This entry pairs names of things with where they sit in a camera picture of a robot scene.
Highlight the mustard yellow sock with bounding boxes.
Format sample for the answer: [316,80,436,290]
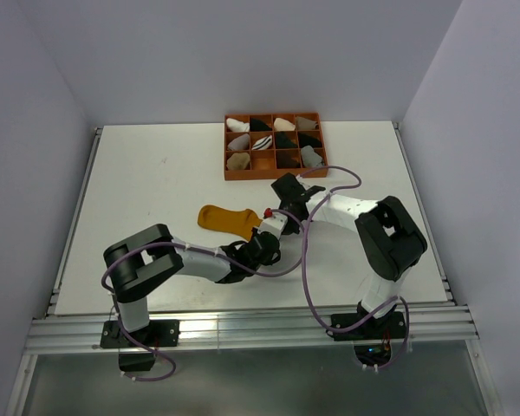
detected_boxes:
[197,205,262,241]

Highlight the dark brown sock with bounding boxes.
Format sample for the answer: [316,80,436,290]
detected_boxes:
[276,151,301,169]

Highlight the grey sock black stripes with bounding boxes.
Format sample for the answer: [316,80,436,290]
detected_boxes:
[301,146,325,168]

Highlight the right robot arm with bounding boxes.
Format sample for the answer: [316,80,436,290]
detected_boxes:
[271,173,427,338]

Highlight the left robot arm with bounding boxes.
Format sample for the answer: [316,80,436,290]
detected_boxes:
[103,224,283,346]

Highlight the dark green rolled sock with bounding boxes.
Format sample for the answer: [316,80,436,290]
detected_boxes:
[275,132,297,149]

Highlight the black rolled sock right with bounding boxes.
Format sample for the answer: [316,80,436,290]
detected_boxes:
[297,132,323,148]

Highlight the white black striped rolled sock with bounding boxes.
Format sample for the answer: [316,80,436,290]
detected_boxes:
[251,135,273,151]

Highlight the orange compartment tray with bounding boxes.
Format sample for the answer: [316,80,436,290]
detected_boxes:
[224,112,328,181]

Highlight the beige rolled sock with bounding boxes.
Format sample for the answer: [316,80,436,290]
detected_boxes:
[226,153,250,171]

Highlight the taupe rolled sock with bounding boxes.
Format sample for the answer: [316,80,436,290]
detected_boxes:
[295,115,318,131]

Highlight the cream rolled sock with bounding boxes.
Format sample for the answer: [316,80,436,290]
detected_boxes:
[273,117,296,132]

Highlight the grey rolled sock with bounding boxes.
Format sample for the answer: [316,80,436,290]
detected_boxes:
[227,133,250,152]

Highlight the black rolled sock top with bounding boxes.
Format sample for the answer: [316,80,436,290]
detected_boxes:
[250,118,272,132]

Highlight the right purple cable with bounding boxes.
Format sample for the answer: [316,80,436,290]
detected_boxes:
[296,166,411,369]

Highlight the purple cable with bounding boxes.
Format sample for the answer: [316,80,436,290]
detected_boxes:
[101,208,309,382]
[296,166,411,369]

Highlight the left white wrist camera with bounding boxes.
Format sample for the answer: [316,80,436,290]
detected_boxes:
[258,209,288,239]

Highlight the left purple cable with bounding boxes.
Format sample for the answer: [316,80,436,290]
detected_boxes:
[101,208,309,382]

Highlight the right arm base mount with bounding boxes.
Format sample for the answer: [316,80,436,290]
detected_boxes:
[326,308,410,373]

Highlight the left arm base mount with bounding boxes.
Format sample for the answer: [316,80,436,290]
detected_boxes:
[100,320,179,373]

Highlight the aluminium frame rail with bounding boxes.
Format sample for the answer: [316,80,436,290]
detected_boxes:
[5,302,504,415]

